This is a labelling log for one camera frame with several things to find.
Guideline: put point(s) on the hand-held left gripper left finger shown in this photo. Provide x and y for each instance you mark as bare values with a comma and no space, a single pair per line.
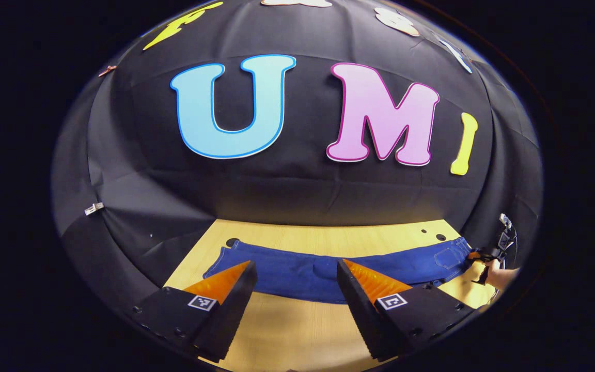
235,305

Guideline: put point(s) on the blue denim jeans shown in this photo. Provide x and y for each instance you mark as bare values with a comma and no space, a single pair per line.
297,274

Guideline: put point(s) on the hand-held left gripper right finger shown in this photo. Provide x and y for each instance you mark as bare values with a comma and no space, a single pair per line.
360,305

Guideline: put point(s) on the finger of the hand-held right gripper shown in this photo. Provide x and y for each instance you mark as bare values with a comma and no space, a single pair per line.
477,255

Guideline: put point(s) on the copper backdrop clip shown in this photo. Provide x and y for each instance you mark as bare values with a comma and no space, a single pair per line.
107,69

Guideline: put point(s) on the silver backdrop clip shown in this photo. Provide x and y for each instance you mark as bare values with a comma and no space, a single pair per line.
94,208

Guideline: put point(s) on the black backdrop cloth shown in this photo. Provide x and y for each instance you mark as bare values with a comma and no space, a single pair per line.
297,196

